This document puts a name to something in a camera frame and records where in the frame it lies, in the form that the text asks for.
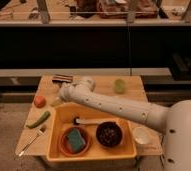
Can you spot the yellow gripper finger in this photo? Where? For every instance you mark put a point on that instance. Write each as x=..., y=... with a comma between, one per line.
x=56, y=102

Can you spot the orange-red apple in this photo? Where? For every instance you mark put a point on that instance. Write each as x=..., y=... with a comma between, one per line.
x=39, y=101

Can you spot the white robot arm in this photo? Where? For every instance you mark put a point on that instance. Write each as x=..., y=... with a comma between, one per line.
x=174, y=122

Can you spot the green plastic cup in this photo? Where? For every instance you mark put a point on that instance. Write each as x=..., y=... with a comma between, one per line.
x=119, y=86

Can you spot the green okra pod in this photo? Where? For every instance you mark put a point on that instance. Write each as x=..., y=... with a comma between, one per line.
x=40, y=120

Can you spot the striped brush block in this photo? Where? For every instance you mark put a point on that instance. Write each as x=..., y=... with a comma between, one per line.
x=62, y=78

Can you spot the yellow plastic bin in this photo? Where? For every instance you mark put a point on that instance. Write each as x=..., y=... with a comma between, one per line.
x=63, y=120

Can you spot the teal sponge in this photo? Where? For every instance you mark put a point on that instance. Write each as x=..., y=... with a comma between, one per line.
x=76, y=141

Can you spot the orange plastic bowl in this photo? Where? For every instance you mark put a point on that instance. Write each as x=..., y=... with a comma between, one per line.
x=65, y=148

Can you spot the dark bowl with beans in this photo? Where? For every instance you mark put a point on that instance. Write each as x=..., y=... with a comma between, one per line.
x=109, y=134

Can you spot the white handled brush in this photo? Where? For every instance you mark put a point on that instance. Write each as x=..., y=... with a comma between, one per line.
x=78, y=121

